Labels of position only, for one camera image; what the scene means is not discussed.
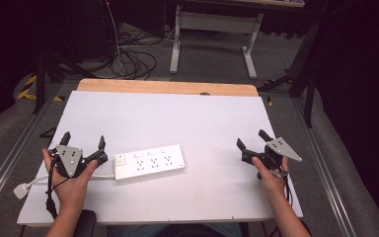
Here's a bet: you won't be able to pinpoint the white metal desk frame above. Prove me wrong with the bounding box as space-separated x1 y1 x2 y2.
169 4 265 80

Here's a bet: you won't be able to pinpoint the black chair armrest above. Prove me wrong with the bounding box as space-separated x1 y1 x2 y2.
73 209 98 237

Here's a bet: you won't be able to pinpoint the person's right hand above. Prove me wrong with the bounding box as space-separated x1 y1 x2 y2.
251 156 289 196

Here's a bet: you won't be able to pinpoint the wooden table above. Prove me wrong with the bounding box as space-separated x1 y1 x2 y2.
76 78 261 98

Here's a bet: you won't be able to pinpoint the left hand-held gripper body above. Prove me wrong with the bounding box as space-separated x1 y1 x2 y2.
48 144 110 179

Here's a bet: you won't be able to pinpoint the person's left hand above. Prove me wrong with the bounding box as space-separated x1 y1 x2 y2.
41 148 99 212

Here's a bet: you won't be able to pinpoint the black metal stand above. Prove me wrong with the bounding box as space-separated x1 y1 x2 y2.
33 45 97 115
257 16 322 128

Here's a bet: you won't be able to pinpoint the black triangular bracket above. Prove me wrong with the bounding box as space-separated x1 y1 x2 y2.
38 125 57 139

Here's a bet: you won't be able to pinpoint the aluminium floor rail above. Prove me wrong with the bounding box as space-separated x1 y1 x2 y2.
292 98 358 237
0 82 63 211

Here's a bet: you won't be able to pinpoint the thin white floor cable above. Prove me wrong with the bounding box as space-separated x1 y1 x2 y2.
106 0 126 79

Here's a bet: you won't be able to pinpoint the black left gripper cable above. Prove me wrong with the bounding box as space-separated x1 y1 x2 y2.
44 153 71 220

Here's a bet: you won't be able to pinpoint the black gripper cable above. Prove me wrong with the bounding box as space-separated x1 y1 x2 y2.
44 153 71 220
277 171 294 209

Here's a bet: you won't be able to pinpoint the white board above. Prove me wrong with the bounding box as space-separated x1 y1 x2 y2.
17 90 304 227

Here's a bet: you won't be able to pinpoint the white plug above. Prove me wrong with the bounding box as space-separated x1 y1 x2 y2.
12 183 32 200

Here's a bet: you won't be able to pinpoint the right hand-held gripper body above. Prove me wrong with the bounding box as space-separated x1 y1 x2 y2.
241 136 303 176

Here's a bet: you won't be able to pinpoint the yellow black floor tape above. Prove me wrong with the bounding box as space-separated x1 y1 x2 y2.
16 74 65 103

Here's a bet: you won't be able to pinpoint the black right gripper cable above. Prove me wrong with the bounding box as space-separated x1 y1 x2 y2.
277 171 294 209

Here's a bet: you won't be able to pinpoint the black floor cables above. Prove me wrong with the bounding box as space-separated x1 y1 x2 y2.
110 29 159 81

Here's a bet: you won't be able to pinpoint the white power strip cable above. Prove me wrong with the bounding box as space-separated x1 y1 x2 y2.
28 173 116 190

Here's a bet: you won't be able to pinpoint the white power strip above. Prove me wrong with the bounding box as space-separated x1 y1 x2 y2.
114 144 187 182

